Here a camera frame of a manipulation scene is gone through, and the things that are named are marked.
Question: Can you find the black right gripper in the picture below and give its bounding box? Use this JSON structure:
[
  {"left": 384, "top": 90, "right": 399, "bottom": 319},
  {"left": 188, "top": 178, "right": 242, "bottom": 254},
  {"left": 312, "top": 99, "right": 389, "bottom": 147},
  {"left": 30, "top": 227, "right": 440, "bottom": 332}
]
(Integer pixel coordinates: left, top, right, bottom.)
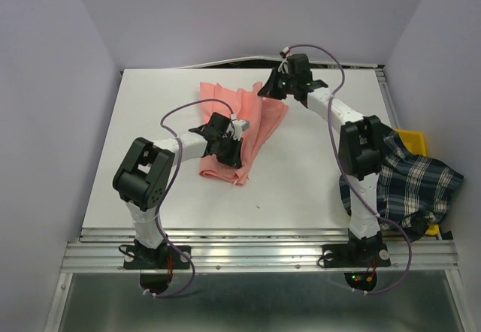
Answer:
[{"left": 257, "top": 67, "right": 297, "bottom": 99}]

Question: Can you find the pink pleated skirt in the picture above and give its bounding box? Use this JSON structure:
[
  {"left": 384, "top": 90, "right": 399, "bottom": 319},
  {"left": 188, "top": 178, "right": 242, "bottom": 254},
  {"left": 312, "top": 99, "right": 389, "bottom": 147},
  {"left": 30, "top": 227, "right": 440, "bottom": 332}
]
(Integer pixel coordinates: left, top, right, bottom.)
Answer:
[{"left": 197, "top": 80, "right": 290, "bottom": 188}]

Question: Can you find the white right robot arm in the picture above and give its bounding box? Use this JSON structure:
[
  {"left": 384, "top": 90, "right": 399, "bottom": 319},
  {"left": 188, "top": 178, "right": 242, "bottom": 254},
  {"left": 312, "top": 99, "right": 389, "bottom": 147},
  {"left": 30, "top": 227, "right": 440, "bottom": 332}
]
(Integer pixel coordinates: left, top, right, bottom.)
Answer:
[{"left": 259, "top": 53, "right": 391, "bottom": 268}]

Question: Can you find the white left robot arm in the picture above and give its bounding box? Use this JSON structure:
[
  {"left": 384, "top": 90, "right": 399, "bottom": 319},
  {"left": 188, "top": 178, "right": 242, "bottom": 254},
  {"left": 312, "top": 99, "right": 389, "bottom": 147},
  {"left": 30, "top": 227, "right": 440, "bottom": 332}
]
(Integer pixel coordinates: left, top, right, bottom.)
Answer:
[{"left": 113, "top": 112, "right": 250, "bottom": 268}]

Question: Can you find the yellow plastic bin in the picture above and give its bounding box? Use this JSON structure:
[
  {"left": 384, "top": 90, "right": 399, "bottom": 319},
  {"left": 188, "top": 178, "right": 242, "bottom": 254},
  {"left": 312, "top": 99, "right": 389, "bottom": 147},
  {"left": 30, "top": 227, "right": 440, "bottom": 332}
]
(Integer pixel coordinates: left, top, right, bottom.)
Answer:
[{"left": 395, "top": 129, "right": 440, "bottom": 237}]

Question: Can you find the navy plaid skirt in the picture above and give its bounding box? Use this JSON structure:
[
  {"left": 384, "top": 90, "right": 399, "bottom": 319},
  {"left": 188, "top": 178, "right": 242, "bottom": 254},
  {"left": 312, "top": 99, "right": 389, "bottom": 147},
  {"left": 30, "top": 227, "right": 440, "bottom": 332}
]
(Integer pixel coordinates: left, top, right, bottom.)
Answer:
[{"left": 338, "top": 127, "right": 464, "bottom": 243}]

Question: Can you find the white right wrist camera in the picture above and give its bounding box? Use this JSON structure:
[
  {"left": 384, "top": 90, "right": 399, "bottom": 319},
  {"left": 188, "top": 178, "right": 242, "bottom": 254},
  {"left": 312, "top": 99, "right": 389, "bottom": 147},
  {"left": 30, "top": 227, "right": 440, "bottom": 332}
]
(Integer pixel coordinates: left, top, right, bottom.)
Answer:
[{"left": 278, "top": 47, "right": 291, "bottom": 74}]

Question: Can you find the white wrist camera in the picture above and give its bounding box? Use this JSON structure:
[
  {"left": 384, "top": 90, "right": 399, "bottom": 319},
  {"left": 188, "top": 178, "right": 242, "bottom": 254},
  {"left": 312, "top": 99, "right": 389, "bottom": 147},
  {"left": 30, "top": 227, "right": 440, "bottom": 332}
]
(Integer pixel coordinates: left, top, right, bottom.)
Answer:
[
  {"left": 278, "top": 47, "right": 291, "bottom": 74},
  {"left": 228, "top": 119, "right": 250, "bottom": 140}
]

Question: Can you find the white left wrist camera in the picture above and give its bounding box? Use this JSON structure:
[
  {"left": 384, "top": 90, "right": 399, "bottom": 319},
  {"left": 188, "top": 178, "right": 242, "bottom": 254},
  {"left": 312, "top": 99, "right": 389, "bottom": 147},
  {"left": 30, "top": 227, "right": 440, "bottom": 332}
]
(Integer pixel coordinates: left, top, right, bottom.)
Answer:
[{"left": 228, "top": 119, "right": 250, "bottom": 140}]

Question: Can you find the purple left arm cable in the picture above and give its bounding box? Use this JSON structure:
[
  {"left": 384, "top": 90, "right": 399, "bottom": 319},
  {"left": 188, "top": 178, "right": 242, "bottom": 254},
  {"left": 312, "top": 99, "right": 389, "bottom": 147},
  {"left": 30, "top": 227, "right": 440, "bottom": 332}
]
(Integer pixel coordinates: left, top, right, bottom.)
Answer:
[{"left": 141, "top": 99, "right": 237, "bottom": 299}]

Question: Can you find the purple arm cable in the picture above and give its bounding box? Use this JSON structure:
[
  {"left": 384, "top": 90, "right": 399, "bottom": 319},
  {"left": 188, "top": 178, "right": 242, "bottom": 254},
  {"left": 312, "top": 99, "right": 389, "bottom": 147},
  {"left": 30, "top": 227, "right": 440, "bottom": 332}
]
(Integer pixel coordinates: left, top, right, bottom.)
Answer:
[
  {"left": 141, "top": 99, "right": 237, "bottom": 299},
  {"left": 280, "top": 44, "right": 413, "bottom": 297}
]

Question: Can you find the aluminium right side rail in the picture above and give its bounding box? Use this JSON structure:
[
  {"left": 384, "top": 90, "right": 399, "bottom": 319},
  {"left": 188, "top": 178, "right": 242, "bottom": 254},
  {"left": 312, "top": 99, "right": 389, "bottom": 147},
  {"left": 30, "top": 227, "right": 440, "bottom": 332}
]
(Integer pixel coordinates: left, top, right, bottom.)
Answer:
[{"left": 374, "top": 65, "right": 399, "bottom": 129}]

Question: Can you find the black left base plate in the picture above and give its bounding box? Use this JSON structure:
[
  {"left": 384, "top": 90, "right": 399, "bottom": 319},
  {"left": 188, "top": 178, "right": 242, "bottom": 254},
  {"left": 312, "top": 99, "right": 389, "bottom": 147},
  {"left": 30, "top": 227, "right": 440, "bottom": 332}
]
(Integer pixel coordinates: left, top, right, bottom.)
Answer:
[{"left": 118, "top": 243, "right": 190, "bottom": 270}]

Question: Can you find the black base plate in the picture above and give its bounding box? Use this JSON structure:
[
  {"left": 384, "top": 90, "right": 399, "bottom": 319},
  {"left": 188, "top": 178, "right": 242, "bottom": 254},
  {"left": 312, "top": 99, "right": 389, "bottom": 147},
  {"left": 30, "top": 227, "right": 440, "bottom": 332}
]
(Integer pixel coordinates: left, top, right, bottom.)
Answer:
[
  {"left": 316, "top": 243, "right": 392, "bottom": 270},
  {"left": 118, "top": 243, "right": 190, "bottom": 270}
]

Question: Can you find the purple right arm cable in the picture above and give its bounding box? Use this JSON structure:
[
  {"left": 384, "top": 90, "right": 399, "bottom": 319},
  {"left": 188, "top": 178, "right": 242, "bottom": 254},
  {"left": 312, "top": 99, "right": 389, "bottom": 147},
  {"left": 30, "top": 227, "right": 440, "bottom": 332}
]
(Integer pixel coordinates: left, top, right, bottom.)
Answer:
[{"left": 280, "top": 44, "right": 413, "bottom": 297}]

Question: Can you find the aluminium front rail frame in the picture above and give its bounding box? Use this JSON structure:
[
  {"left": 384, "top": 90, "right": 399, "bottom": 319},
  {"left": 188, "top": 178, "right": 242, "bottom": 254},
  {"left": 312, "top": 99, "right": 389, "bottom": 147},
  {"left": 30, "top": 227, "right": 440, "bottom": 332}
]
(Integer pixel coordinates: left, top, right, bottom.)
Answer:
[{"left": 44, "top": 228, "right": 476, "bottom": 331}]

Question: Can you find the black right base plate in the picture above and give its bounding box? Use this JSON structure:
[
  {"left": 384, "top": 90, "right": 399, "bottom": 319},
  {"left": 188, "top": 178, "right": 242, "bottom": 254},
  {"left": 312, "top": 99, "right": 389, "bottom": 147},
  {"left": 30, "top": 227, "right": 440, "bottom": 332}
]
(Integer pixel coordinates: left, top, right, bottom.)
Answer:
[{"left": 316, "top": 243, "right": 392, "bottom": 270}]

